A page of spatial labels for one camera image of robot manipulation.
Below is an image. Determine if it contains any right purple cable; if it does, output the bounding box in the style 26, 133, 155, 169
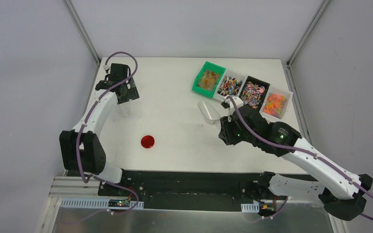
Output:
226, 96, 373, 226

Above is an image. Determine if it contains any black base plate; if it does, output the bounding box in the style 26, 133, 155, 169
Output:
98, 169, 290, 212

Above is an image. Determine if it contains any clear plastic scoop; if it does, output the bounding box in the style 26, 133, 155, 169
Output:
198, 101, 221, 125

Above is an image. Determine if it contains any red jar lid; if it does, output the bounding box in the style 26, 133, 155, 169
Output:
140, 135, 155, 149

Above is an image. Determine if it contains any green candy bin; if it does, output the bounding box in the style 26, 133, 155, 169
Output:
192, 61, 226, 98

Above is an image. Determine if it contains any white gummy bin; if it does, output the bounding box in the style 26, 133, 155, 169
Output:
259, 85, 293, 122

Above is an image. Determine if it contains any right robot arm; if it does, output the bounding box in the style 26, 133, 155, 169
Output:
219, 101, 373, 221

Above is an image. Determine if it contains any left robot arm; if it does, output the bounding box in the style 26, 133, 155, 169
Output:
59, 63, 139, 196

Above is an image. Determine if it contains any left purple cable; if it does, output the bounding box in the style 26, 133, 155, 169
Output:
76, 51, 139, 184

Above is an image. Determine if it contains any aluminium frame rail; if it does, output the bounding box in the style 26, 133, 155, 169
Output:
49, 176, 100, 197

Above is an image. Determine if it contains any black candy bin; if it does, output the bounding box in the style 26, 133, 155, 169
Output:
238, 76, 270, 110

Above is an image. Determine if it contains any purple cable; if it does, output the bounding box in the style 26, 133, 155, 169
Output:
76, 51, 139, 184
226, 96, 373, 226

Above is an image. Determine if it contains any clear plastic jar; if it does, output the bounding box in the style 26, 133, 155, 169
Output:
118, 102, 131, 117

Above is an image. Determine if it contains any white lollipop bin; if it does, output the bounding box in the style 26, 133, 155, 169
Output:
213, 69, 247, 101

